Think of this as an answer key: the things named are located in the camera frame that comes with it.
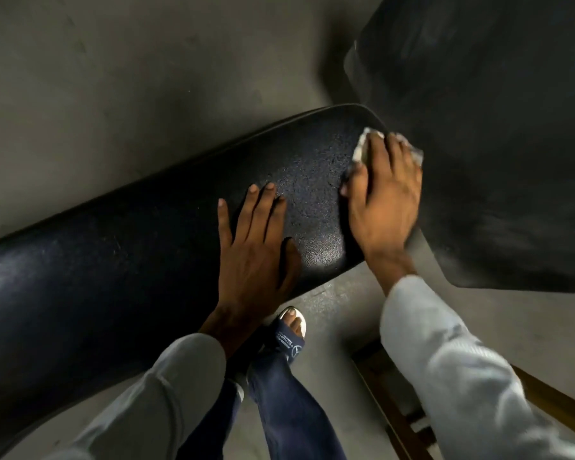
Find large black padded seat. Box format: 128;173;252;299
343;0;575;295

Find person's right hand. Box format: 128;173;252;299
340;131;423;276

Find blue and white slipper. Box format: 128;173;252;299
267;306;308;365

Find person's right leg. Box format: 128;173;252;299
246;347;349;460

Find person's left forearm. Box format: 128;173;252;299
43;306;269;460

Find white cleaning cloth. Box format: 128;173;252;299
352;127;425;167

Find person's right forearm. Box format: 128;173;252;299
364;251;575;460

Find long black padded cushion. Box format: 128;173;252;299
0;103;390;460

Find brown wooden frame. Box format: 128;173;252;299
352;337;575;460

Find person's left hand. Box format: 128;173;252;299
199;183;303;356

